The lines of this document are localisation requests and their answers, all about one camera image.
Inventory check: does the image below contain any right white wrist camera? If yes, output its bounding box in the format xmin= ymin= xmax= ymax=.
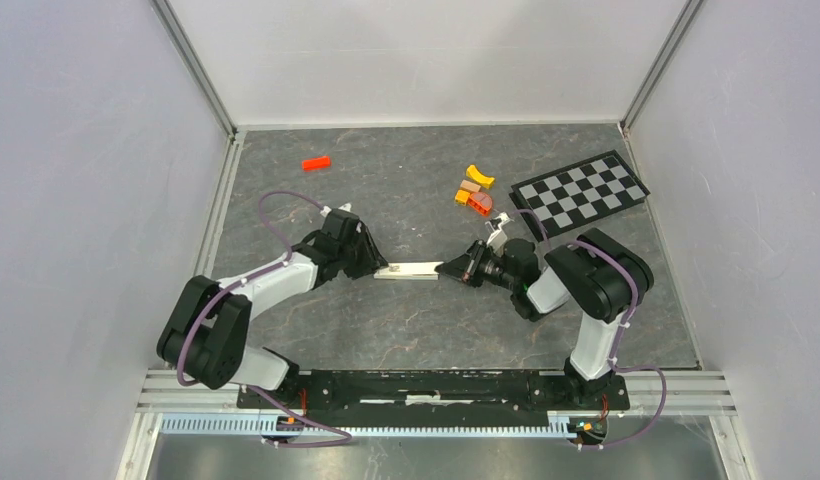
xmin=485 ymin=212 xmax=512 ymax=256

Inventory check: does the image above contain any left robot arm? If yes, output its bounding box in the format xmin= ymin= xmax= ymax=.
xmin=156 ymin=207 xmax=388 ymax=408

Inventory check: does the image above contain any red rectangular block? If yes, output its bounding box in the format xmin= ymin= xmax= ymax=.
xmin=301 ymin=156 xmax=332 ymax=171

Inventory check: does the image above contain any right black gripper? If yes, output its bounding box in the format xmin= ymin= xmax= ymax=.
xmin=435 ymin=239 xmax=518 ymax=292

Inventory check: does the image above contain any right aluminium frame post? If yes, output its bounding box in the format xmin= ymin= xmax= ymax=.
xmin=619 ymin=0 xmax=705 ymax=136

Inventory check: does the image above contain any black white checkerboard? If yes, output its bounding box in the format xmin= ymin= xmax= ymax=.
xmin=509 ymin=150 xmax=650 ymax=241

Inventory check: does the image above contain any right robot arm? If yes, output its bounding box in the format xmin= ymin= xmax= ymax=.
xmin=435 ymin=228 xmax=655 ymax=408

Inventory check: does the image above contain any yellow curved block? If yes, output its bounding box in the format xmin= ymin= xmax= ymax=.
xmin=466 ymin=164 xmax=495 ymax=189

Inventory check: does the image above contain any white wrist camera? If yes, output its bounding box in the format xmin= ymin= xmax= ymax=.
xmin=485 ymin=212 xmax=512 ymax=256
xmin=320 ymin=203 xmax=352 ymax=218

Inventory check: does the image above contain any yellow small block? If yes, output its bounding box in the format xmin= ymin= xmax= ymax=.
xmin=454 ymin=189 xmax=471 ymax=206

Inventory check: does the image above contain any grey slotted cable duct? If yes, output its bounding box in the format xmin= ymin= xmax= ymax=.
xmin=160 ymin=413 xmax=576 ymax=440

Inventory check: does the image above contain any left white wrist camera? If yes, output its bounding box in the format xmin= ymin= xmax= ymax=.
xmin=320 ymin=203 xmax=352 ymax=218

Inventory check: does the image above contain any aluminium frame post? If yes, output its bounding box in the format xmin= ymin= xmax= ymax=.
xmin=619 ymin=0 xmax=705 ymax=136
xmin=150 ymin=0 xmax=238 ymax=137

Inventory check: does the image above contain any white and black stick remote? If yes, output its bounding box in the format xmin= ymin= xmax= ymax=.
xmin=374 ymin=261 xmax=442 ymax=280

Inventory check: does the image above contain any orange semicircle block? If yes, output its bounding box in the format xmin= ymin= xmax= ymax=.
xmin=466 ymin=191 xmax=494 ymax=217

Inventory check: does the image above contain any tan small block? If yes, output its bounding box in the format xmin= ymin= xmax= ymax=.
xmin=460 ymin=180 xmax=482 ymax=193

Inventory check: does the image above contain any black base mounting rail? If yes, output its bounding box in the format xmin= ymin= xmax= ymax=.
xmin=272 ymin=369 xmax=630 ymax=428

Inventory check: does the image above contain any left aluminium frame post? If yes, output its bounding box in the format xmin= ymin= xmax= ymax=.
xmin=150 ymin=0 xmax=238 ymax=137

